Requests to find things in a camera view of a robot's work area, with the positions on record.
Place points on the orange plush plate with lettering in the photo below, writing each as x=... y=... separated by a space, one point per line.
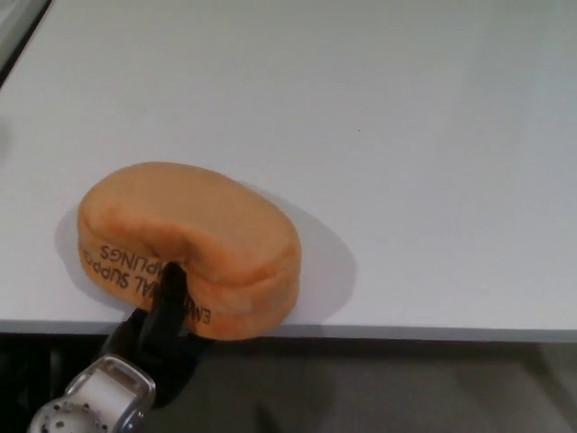
x=203 y=212

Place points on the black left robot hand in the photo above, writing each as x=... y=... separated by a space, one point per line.
x=167 y=343

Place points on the grey panel with black edge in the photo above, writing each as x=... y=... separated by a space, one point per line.
x=13 y=27

